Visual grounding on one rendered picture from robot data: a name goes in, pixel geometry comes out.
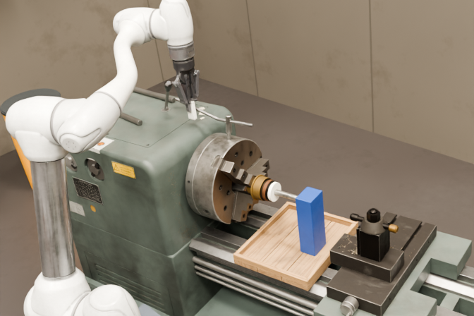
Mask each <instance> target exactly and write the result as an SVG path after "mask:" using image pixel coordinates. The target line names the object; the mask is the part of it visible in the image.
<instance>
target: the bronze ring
mask: <svg viewBox="0 0 474 316"><path fill-rule="evenodd" d="M273 182H276V181H274V180H272V179H270V178H267V177H265V176H264V175H262V174H260V175H258V176H256V177H255V179H254V180H253V182H252V185H251V188H249V187H247V192H248V193H249V194H251V197H252V199H254V200H261V201H268V202H272V201H270V200H269V198H268V190H269V187H270V186H271V184H272V183H273Z"/></svg>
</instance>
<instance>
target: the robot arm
mask: <svg viewBox="0 0 474 316"><path fill-rule="evenodd" d="M113 26H114V30H115V32H116V33H117V34H118V36H117V38H116V40H115V42H114V56H115V60H116V67H117V76H116V77H115V78H114V79H113V80H112V81H111V82H110V83H108V84H106V85H105V86H104V87H102V88H101V89H99V90H98V91H96V92H94V93H93V94H92V95H91V96H90V97H88V98H87V99H84V98H83V99H64V98H61V97H46V96H36V97H31V98H27V99H23V100H20V101H19V102H16V103H15V104H13V105H12V106H11V107H10V109H9V110H8V112H7V114H6V128H7V130H8V132H9V133H10V134H11V136H12V137H13V138H14V139H16V140H17V141H18V144H19V145H20V148H21V150H22V151H23V154H24V155H25V157H26V158H27V159H28V160H29V161H30V170H31V176H32V189H33V195H34V202H35V214H36V220H37V232H38V239H39V251H40V258H41V265H42V272H41V274H40V275H39V276H38V277H37V279H36V280H35V285H34V286H33V287H32V288H31V289H30V291H29V292H28V294H27V296H26V298H25V302H24V313H25V316H141V314H140V311H139V309H138V306H137V304H136V302H135V300H134V299H133V297H132V296H131V295H130V294H129V292H127V291H126V290H125V289H124V288H121V287H120V286H116V285H104V286H100V287H98V288H96V289H94V290H93V291H91V289H90V287H89V285H88V283H87V281H86V278H85V275H84V274H83V273H82V272H81V271H80V270H79V269H78V268H77V267H75V254H74V247H73V232H72V224H71V211H70V202H69V195H68V181H67V173H66V159H65V156H66V155H67V154H68V152H70V153H73V154H80V153H82V152H85V151H87V150H89V149H91V148H93V147H94V146H95V145H97V144H98V143H99V142H100V141H101V140H102V139H103V138H104V137H105V136H106V135H107V134H108V132H109V131H110V130H111V129H112V128H113V127H114V125H115V123H116V122H117V120H118V119H119V117H120V115H121V114H122V112H123V109H124V107H125V105H126V103H127V101H128V100H129V98H130V96H131V94H132V93H133V91H134V89H135V86H136V83H137V79H138V71H137V68H136V65H135V62H134V59H133V55H132V53H131V50H130V48H131V47H139V46H140V45H142V44H144V43H146V42H150V41H151V40H153V39H160V40H164V41H167V47H168V49H169V57H170V59H172V61H173V66H174V70H175V71H176V80H175V81H173V82H172V85H173V86H174V87H175V89H176V92H177V95H178V98H179V100H180V102H181V103H182V104H186V111H187V112H188V118H189V119H192V120H195V119H197V114H196V110H195V109H196V105H195V102H196V101H197V100H198V99H196V97H198V96H199V74H200V71H199V70H195V69H194V67H195V62H194V55H195V48H194V44H193V43H194V41H193V20H192V16H191V13H190V9H189V6H188V3H187V1H186V0H162V2H161V4H160V7H159V9H153V8H128V9H125V10H122V11H120V12H119V13H117V14H116V15H115V17H114V21H113Z"/></svg>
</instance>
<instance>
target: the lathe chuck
mask: <svg viewBox="0 0 474 316"><path fill-rule="evenodd" d="M225 138H227V135H220V136H219V137H217V138H215V139H213V141H211V143H210V144H209V145H208V146H206V148H205V150H204V151H203V153H202V154H201V156H200V158H199V160H198V163H197V166H196V168H195V173H194V177H193V199H194V202H195V206H196V207H197V210H198V211H199V212H200V213H201V214H202V215H203V216H205V217H208V218H210V219H214V220H217V221H220V222H223V223H225V224H230V223H231V216H232V211H233V201H234V196H235V193H234V192H233V191H232V189H237V190H244V191H247V186H242V185H239V184H237V183H234V182H232V181H231V180H230V179H229V178H228V177H227V176H226V175H225V174H224V173H223V172H222V171H221V170H220V169H218V168H217V167H215V168H214V169H213V168H212V165H213V163H214V160H215V159H216V157H218V156H220V158H222V159H224V160H225V161H228V162H233V163H235V164H236V165H237V166H238V167H239V168H240V169H243V170H245V171H246V170H247V169H248V168H249V167H250V166H251V165H253V164H254V163H255V162H256V161H257V160H258V159H259V158H260V157H261V156H262V153H261V150H260V148H259V147H258V145H257V144H256V143H255V142H254V141H252V140H249V139H246V138H241V137H237V136H234V135H231V138H233V140H225ZM203 209H207V210H208V211H209V212H210V213H211V214H207V213H205V212H204V210H203Z"/></svg>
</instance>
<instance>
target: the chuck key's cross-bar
mask: <svg viewBox="0 0 474 316"><path fill-rule="evenodd" d="M195 110H196V111H199V112H200V113H202V114H204V115H206V116H208V117H210V118H212V119H215V120H217V121H221V122H226V119H225V118H218V117H216V116H214V115H212V114H210V113H208V112H206V111H204V110H202V109H199V108H197V107H196V109H195ZM230 123H233V124H238V125H242V126H249V127H253V123H246V122H241V121H233V120H230Z"/></svg>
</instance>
